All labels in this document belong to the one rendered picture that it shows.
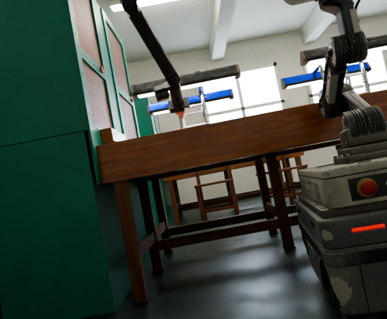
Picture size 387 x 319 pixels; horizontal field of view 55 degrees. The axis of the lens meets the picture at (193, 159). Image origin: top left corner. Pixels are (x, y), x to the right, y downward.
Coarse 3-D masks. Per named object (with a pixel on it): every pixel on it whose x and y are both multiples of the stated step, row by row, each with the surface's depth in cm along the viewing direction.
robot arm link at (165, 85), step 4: (172, 80) 164; (176, 80) 165; (164, 84) 171; (168, 84) 170; (172, 84) 166; (176, 84) 166; (156, 88) 170; (160, 88) 169; (164, 88) 169; (168, 88) 169; (172, 88) 168; (156, 92) 170; (160, 92) 170; (164, 92) 170; (156, 96) 170; (160, 96) 170; (164, 96) 171; (168, 96) 172; (160, 100) 172
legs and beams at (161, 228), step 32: (128, 192) 176; (160, 192) 288; (128, 224) 174; (160, 224) 270; (192, 224) 287; (224, 224) 286; (256, 224) 229; (288, 224) 226; (128, 256) 173; (160, 256) 230
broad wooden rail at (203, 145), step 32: (384, 96) 171; (192, 128) 174; (224, 128) 173; (256, 128) 172; (288, 128) 172; (320, 128) 171; (128, 160) 174; (160, 160) 174; (192, 160) 173; (224, 160) 173
